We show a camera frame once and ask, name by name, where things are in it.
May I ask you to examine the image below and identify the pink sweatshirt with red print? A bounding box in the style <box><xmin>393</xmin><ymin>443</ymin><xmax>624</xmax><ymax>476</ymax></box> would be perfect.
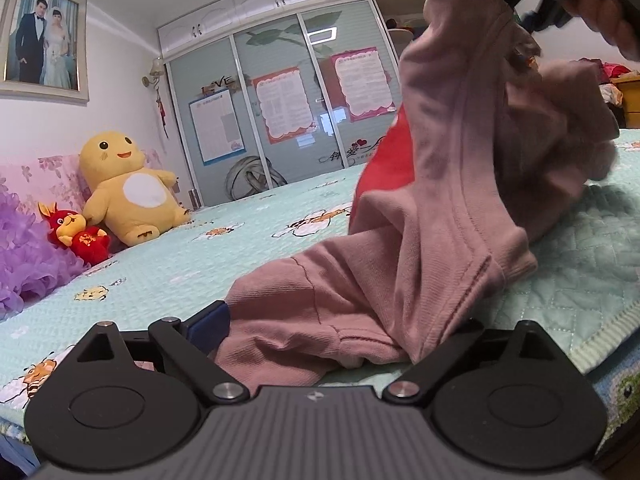
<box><xmin>210</xmin><ymin>0</ymin><xmax>623</xmax><ymax>376</ymax></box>

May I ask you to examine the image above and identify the yellow plush toy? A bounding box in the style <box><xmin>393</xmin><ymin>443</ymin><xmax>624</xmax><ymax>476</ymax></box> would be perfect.
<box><xmin>79</xmin><ymin>131</ymin><xmax>193</xmax><ymax>247</ymax></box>

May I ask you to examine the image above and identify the mint bee-print quilted bedspread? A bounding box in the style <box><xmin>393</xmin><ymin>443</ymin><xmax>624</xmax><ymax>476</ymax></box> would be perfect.
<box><xmin>0</xmin><ymin>130</ymin><xmax>640</xmax><ymax>411</ymax></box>

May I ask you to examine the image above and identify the wall lamp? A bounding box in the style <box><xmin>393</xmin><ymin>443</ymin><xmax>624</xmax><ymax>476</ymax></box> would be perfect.
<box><xmin>141</xmin><ymin>57</ymin><xmax>166</xmax><ymax>88</ymax></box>

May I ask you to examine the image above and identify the blue bordered paper poster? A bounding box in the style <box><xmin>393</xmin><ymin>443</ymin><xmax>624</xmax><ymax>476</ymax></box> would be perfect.
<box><xmin>188</xmin><ymin>89</ymin><xmax>247</xmax><ymax>165</ymax></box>

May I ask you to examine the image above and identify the person's right hand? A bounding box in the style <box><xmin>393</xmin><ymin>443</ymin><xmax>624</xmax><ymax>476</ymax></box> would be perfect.
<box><xmin>557</xmin><ymin>0</ymin><xmax>640</xmax><ymax>61</ymax></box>

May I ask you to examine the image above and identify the pile of bedding and clothes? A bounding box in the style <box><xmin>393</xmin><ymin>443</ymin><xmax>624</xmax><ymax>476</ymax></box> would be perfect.
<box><xmin>580</xmin><ymin>57</ymin><xmax>632</xmax><ymax>83</ymax></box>

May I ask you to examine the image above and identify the blue patterned bed sheet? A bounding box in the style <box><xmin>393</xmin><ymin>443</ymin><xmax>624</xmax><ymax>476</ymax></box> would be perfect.
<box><xmin>585</xmin><ymin>355</ymin><xmax>640</xmax><ymax>466</ymax></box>

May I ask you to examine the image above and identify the yellow wooden dresser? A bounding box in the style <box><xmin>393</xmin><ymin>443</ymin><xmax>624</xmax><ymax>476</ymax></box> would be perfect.
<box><xmin>610</xmin><ymin>74</ymin><xmax>640</xmax><ymax>128</ymax></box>

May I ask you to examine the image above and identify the framed wedding photo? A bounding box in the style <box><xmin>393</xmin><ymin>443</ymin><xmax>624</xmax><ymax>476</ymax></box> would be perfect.
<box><xmin>0</xmin><ymin>0</ymin><xmax>90</xmax><ymax>106</ymax></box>

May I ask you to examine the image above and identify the pink bordered paper poster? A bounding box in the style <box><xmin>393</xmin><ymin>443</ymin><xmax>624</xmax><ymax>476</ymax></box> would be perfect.
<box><xmin>252</xmin><ymin>66</ymin><xmax>318</xmax><ymax>146</ymax></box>
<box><xmin>330</xmin><ymin>47</ymin><xmax>396</xmax><ymax>123</ymax></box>

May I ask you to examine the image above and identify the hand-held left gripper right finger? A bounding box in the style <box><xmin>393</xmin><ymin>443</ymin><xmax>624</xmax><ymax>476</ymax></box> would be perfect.
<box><xmin>382</xmin><ymin>320</ymin><xmax>557</xmax><ymax>406</ymax></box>

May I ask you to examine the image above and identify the wardrobe with sliding glass doors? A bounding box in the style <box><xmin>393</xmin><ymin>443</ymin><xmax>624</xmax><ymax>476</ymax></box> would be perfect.
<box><xmin>156</xmin><ymin>0</ymin><xmax>426</xmax><ymax>208</ymax></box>

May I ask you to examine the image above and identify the purple ruffled pillow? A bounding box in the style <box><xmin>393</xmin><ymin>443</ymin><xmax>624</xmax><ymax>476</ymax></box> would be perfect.
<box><xmin>0</xmin><ymin>192</ymin><xmax>91</xmax><ymax>318</ymax></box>

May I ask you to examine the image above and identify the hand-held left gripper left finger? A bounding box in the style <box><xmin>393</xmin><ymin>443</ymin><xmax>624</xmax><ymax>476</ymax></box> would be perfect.
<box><xmin>75</xmin><ymin>301</ymin><xmax>251</xmax><ymax>406</ymax></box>

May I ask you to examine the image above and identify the red plush toy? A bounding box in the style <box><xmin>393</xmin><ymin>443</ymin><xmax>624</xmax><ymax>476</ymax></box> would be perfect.
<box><xmin>39</xmin><ymin>202</ymin><xmax>112</xmax><ymax>265</ymax></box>

